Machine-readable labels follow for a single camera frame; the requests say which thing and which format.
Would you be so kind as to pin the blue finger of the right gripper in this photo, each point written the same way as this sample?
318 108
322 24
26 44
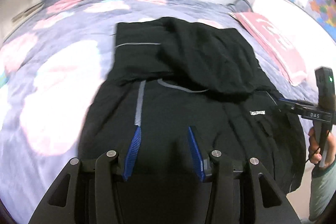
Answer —
287 101

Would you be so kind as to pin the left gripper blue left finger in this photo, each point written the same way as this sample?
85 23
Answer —
132 153

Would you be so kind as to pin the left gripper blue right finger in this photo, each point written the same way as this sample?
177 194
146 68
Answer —
200 154

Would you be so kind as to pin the black hooded jacket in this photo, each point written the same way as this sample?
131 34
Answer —
170 76

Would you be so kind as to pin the light green sleeve forearm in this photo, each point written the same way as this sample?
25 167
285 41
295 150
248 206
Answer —
322 190

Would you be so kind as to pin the person's right hand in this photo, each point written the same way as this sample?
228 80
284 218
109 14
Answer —
315 156

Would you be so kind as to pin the pink pillow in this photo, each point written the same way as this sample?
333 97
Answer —
282 52

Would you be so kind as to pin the grey pillow behind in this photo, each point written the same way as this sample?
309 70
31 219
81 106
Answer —
239 6

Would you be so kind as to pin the grey floral bed blanket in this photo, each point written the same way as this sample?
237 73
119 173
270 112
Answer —
55 62

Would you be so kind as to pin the flat books on low shelf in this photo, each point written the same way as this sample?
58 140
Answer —
27 12

